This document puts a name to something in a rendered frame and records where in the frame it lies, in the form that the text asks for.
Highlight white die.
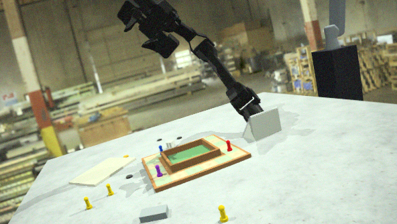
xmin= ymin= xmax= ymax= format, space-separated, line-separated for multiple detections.
xmin=165 ymin=140 xmax=176 ymax=149

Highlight purple pawn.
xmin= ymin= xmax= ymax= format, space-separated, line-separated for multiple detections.
xmin=155 ymin=165 xmax=163 ymax=177

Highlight red game pawn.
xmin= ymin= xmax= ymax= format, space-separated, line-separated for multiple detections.
xmin=226 ymin=140 xmax=233 ymax=152

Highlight orange wooden board frame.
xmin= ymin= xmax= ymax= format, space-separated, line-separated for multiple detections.
xmin=141 ymin=143 xmax=252 ymax=193

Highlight yellow pawn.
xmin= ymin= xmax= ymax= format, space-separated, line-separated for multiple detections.
xmin=219 ymin=205 xmax=228 ymax=223
xmin=106 ymin=184 xmax=114 ymax=196
xmin=84 ymin=197 xmax=93 ymax=210

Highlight cream flat rectangular board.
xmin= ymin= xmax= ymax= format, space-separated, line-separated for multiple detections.
xmin=68 ymin=157 xmax=136 ymax=187

